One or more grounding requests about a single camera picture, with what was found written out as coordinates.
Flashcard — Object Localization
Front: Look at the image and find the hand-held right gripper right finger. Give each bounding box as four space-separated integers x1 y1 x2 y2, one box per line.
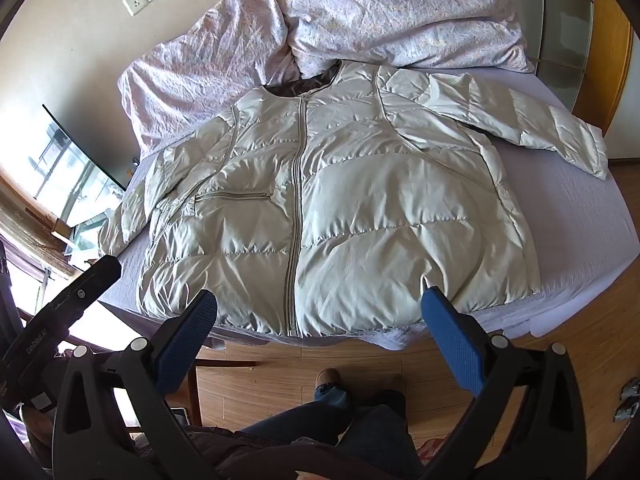
421 286 587 480

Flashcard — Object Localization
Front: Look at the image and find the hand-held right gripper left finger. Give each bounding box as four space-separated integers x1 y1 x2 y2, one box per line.
51 290 221 480

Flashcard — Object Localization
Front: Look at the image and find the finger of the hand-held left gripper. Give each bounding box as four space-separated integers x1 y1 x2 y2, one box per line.
46 255 123 322

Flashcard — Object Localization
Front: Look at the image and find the beige puffer jacket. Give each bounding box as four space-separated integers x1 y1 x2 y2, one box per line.
97 60 609 339

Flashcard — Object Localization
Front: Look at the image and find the person's left forearm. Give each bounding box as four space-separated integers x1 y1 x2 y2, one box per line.
21 404 55 457

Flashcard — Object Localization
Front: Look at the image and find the worn wooden ledge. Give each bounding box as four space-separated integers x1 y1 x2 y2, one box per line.
0 172 77 281

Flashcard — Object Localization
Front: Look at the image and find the black flat screen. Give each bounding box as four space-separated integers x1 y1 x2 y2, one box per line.
27 104 133 235

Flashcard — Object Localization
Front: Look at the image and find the person's right leg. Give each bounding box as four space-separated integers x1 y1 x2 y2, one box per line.
335 390 427 480

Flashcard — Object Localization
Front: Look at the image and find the bed with purple sheet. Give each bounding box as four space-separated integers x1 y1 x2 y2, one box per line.
97 67 637 357

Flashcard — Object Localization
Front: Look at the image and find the small grey object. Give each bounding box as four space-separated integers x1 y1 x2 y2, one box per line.
614 379 640 424

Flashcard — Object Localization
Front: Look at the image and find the pink floral pillow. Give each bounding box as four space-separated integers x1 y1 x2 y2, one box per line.
117 0 302 159

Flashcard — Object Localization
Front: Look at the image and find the wooden wardrobe with glass door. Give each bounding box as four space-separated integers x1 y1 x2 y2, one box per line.
505 0 637 133

